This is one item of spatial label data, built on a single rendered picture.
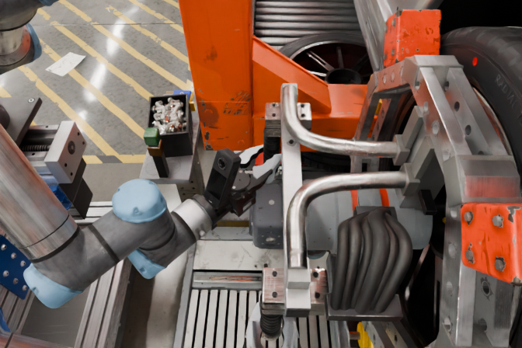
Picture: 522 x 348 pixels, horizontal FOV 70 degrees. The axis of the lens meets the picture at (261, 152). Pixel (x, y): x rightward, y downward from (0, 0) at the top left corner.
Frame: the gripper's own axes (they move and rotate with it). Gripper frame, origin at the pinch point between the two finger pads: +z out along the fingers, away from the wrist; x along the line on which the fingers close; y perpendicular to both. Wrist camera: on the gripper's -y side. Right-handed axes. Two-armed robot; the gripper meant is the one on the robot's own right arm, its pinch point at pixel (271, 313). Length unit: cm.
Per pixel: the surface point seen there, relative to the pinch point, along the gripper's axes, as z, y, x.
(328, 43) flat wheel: 126, -33, -28
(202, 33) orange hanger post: 60, 12, 16
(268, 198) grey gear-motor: 49, -43, -1
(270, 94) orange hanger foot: 62, -8, -1
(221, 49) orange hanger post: 60, 8, 12
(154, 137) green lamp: 54, -17, 33
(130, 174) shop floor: 90, -83, 65
